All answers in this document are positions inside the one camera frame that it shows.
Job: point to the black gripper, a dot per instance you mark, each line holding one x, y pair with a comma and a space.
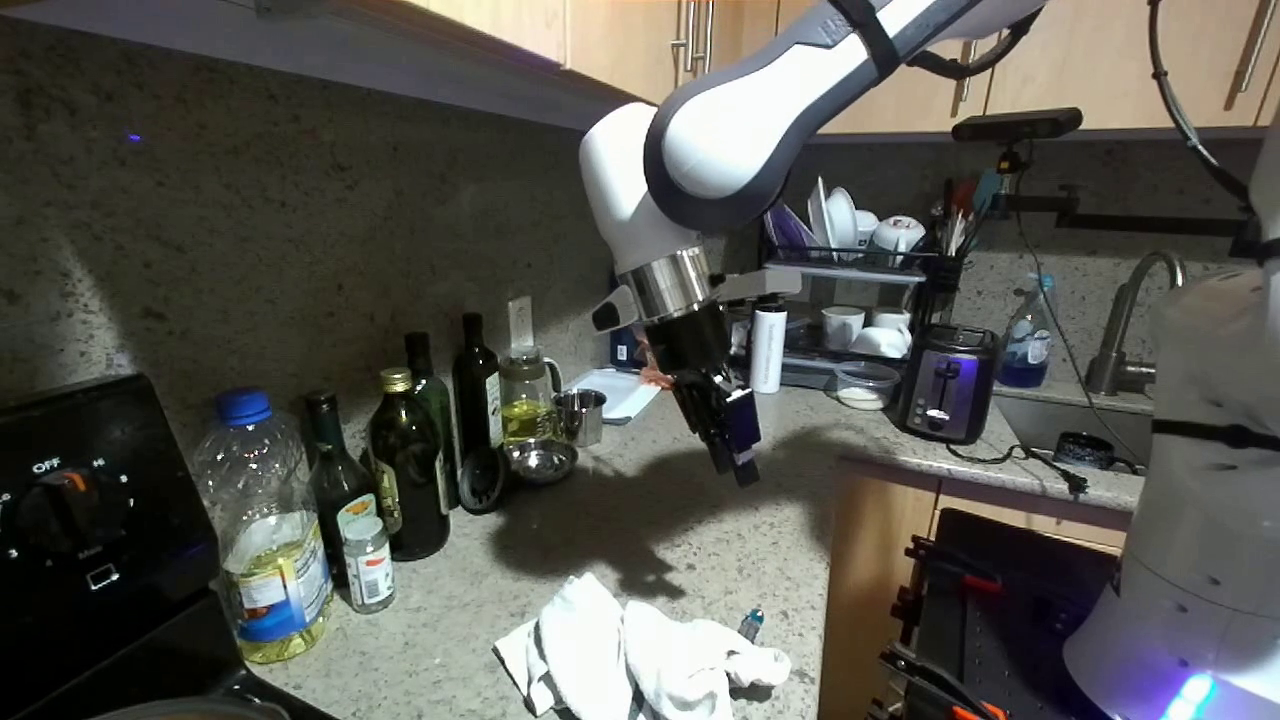
703, 361

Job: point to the small teal wrapper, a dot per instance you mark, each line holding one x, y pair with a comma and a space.
754, 627

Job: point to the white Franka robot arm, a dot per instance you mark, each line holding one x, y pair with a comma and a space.
745, 122

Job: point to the white crumpled towel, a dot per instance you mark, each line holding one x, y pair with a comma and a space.
585, 654

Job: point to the white tumbler bottle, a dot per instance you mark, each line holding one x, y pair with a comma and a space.
771, 351

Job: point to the white plastic tray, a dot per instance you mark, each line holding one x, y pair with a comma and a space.
627, 395

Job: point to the small white dish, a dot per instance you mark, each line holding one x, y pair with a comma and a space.
863, 399

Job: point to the blue canister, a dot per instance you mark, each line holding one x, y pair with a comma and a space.
627, 351

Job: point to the white mug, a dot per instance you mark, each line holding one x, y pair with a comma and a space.
889, 339
841, 328

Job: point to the wooden lower cabinet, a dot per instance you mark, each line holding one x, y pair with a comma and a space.
863, 584

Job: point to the small metal bowl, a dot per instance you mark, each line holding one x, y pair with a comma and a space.
541, 462

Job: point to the black toaster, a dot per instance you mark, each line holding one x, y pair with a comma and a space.
945, 386

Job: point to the black dish rack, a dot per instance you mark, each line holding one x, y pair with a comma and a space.
854, 274

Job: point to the glass oil cruet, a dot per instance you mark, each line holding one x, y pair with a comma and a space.
527, 395

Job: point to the purple cutting board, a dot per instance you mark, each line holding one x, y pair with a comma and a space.
785, 228

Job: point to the black orange clamp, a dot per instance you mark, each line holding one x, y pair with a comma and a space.
940, 686
954, 574

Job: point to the white plate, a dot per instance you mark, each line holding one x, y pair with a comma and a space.
838, 212

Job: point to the dark bottle with white label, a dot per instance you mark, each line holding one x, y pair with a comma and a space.
479, 403

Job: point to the white bowl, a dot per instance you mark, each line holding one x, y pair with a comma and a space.
897, 232

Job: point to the black utensil holder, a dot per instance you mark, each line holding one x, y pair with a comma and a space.
945, 274

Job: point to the clear dish soap bottle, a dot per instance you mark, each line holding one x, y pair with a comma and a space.
1025, 351

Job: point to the slim dark green bottle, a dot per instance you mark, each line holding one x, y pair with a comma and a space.
430, 395

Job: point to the black robot cart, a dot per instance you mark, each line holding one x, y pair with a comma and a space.
1025, 614

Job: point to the gold-capped olive oil bottle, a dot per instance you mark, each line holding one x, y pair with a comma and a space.
406, 467

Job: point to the small white-labelled jar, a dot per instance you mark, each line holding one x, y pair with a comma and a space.
367, 564

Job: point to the dark glass wine bottle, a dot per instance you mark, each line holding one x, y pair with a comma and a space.
334, 484

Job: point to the metal sink faucet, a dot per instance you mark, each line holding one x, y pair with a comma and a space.
1124, 322

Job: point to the large plastic oil bottle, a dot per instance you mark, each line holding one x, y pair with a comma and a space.
265, 535

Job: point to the wooden upper cabinets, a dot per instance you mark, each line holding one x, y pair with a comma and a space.
1065, 67

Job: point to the black stove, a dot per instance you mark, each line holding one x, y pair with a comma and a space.
95, 563

